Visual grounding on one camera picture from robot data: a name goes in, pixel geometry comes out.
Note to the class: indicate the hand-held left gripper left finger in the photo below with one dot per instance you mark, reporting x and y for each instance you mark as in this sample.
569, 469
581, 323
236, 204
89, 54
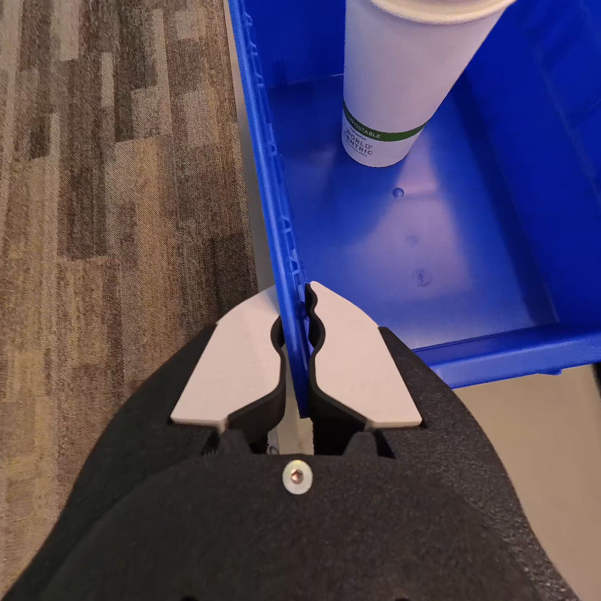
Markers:
230, 375

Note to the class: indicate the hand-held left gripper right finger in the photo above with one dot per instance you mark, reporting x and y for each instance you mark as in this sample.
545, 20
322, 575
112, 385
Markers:
361, 375

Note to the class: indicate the blue plastic bin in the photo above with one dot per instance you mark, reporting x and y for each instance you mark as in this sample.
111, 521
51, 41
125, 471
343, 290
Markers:
422, 263

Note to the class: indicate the white paper cup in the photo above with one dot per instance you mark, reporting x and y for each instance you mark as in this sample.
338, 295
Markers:
399, 70

